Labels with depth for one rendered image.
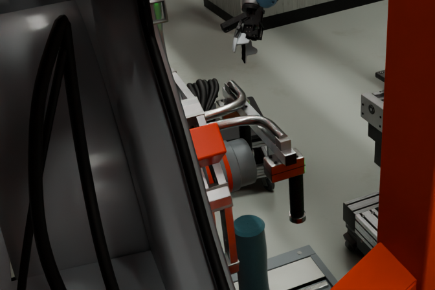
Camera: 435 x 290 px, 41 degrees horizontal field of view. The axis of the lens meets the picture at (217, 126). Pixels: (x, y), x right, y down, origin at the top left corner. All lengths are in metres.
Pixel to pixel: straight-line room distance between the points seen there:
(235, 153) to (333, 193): 1.40
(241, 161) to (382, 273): 0.48
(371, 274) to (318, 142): 2.04
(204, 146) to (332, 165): 1.92
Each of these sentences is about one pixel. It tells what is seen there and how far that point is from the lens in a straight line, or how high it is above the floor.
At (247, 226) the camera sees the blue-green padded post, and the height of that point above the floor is 0.74.
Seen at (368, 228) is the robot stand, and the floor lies 0.23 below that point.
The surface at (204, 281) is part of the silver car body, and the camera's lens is 0.93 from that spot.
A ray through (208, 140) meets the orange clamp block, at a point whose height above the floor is 1.10.
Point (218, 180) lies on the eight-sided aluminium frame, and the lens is 1.28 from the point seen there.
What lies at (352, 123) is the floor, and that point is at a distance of 3.44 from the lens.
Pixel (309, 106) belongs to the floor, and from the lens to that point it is 3.63.
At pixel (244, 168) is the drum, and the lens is 1.53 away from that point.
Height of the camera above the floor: 1.73
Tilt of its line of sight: 30 degrees down
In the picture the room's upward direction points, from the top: 7 degrees counter-clockwise
